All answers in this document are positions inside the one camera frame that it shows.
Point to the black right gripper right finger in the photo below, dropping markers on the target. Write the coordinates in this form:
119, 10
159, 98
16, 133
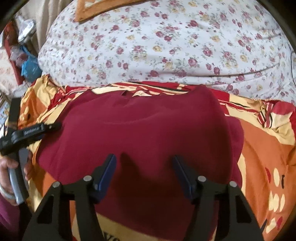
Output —
235, 218

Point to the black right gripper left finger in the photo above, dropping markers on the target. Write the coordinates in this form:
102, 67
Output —
51, 221

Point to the dark red knit garment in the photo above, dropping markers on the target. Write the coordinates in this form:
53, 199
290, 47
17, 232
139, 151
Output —
145, 133

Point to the maroon left sleeve forearm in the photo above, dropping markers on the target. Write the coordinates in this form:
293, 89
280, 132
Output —
10, 217

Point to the person's left hand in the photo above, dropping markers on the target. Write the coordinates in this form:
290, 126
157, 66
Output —
8, 163

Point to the orange yellow red cartoon blanket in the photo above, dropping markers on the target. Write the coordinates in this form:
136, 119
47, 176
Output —
266, 163

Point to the blue plastic bag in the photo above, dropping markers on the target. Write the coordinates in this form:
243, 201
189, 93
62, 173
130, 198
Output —
30, 68

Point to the silver foil bag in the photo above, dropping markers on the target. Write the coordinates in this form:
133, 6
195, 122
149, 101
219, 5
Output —
26, 29

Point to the beige curtain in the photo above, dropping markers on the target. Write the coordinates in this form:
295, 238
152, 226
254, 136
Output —
44, 12

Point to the white floral quilt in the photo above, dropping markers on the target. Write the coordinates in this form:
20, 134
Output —
233, 46

